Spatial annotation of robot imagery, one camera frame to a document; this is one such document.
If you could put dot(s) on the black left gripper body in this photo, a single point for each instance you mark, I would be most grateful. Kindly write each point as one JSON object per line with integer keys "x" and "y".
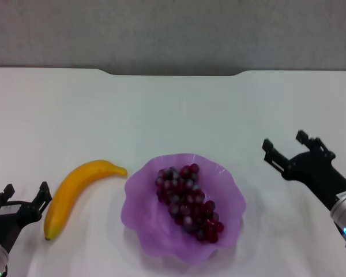
{"x": 10, "y": 223}

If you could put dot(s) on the dark red grape bunch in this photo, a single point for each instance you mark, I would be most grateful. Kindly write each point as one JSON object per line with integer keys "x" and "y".
{"x": 187, "y": 202}

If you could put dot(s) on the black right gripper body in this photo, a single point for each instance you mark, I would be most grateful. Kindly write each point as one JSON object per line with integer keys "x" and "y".
{"x": 317, "y": 173}

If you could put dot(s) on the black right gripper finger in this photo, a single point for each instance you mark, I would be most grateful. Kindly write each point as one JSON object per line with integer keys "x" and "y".
{"x": 275, "y": 157}
{"x": 315, "y": 144}

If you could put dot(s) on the yellow banana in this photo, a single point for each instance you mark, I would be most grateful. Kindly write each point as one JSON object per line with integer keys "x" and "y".
{"x": 66, "y": 187}

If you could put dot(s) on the purple wavy plastic bowl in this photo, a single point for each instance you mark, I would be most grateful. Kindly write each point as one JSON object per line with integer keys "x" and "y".
{"x": 144, "y": 202}

